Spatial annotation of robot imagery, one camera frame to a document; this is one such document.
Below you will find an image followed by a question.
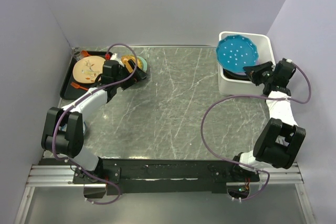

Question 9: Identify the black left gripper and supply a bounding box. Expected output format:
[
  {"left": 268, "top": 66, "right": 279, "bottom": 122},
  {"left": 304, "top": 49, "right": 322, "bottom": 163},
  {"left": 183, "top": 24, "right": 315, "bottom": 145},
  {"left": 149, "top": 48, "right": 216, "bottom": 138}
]
[{"left": 114, "top": 59, "right": 148, "bottom": 90}]

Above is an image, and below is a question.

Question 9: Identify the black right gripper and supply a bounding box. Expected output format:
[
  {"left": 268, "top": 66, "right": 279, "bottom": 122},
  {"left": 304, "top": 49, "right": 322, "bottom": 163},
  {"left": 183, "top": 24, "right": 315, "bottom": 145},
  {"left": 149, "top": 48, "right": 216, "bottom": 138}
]
[{"left": 244, "top": 61, "right": 276, "bottom": 86}]

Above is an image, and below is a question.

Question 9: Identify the yellow rimmed plate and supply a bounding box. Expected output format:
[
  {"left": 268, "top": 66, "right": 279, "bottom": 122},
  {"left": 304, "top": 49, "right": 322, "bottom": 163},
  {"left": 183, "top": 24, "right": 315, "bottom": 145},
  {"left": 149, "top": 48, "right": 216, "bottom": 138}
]
[{"left": 121, "top": 55, "right": 141, "bottom": 68}]

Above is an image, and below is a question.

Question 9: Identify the blue polka dot plate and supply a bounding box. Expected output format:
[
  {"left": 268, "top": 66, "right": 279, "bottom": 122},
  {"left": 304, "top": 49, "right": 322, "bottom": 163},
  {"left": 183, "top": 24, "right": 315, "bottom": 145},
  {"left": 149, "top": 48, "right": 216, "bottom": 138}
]
[{"left": 216, "top": 35, "right": 259, "bottom": 73}]

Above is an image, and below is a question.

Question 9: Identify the lilac plastic bear plate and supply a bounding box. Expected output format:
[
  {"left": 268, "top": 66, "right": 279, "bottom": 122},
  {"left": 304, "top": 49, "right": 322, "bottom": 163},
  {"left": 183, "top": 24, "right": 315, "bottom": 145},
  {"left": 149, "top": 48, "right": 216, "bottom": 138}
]
[{"left": 230, "top": 60, "right": 260, "bottom": 76}]

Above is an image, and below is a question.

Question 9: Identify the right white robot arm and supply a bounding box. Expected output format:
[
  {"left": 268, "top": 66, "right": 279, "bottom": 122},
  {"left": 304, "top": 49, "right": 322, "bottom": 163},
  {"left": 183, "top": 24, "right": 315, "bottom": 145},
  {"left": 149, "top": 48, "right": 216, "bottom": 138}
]
[{"left": 229, "top": 58, "right": 306, "bottom": 181}]

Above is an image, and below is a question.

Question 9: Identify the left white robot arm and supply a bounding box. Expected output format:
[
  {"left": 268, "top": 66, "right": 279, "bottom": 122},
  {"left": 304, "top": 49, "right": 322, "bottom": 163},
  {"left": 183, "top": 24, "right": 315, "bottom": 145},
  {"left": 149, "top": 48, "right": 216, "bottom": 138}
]
[{"left": 41, "top": 59, "right": 147, "bottom": 183}]

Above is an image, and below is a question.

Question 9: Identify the white plastic bin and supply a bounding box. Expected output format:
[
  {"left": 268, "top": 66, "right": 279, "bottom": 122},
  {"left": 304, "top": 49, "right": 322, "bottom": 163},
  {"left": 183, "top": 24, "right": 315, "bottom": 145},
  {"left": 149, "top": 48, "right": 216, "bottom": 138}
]
[{"left": 217, "top": 31, "right": 275, "bottom": 95}]

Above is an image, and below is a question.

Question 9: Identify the mint green flower plate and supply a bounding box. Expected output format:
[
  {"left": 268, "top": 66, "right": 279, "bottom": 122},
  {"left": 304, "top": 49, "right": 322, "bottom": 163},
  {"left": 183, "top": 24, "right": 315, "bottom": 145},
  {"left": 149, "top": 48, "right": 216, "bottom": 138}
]
[{"left": 137, "top": 56, "right": 148, "bottom": 72}]

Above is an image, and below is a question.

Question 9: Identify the floral beige plate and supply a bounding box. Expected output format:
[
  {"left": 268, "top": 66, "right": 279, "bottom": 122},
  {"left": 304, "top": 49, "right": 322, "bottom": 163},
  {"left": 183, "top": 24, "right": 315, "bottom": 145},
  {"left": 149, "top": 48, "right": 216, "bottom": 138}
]
[{"left": 72, "top": 56, "right": 105, "bottom": 84}]

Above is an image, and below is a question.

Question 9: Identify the orange plastic spoon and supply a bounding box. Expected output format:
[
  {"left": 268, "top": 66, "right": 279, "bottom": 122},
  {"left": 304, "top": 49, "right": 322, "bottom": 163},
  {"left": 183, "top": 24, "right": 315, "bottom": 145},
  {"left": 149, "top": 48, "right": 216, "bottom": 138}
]
[{"left": 79, "top": 50, "right": 91, "bottom": 59}]

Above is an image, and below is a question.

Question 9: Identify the clear glass cup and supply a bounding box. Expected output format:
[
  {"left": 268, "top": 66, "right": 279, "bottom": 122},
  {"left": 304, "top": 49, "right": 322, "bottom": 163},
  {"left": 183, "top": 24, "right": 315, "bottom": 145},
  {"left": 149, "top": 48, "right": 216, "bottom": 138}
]
[{"left": 71, "top": 48, "right": 82, "bottom": 61}]

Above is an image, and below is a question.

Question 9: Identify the orange plastic fork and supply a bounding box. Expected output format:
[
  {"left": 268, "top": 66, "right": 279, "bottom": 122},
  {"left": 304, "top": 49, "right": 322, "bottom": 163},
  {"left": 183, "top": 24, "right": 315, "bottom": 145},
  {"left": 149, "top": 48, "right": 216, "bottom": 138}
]
[{"left": 70, "top": 82, "right": 89, "bottom": 91}]

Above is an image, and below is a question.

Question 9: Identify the blue patterned small bowl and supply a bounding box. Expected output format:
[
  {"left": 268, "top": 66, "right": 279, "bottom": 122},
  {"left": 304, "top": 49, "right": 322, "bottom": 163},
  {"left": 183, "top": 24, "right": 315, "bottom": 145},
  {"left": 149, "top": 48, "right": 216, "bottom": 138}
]
[{"left": 82, "top": 122, "right": 87, "bottom": 134}]

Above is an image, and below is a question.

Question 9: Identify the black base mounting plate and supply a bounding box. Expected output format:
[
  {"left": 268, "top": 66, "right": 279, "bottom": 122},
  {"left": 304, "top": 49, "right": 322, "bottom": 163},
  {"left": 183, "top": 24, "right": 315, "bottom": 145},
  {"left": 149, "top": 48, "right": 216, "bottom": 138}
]
[{"left": 39, "top": 157, "right": 260, "bottom": 196}]

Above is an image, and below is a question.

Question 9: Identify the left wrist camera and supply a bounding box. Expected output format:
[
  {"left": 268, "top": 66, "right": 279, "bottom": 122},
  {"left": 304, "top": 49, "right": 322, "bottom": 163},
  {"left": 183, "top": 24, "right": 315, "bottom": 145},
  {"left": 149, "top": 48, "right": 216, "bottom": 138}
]
[{"left": 105, "top": 53, "right": 124, "bottom": 67}]

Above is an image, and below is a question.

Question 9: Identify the aluminium rail frame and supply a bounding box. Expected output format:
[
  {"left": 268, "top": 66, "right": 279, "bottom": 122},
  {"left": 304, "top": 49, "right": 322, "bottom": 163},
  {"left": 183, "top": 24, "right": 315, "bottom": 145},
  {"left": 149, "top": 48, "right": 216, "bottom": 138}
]
[{"left": 15, "top": 166, "right": 306, "bottom": 223}]

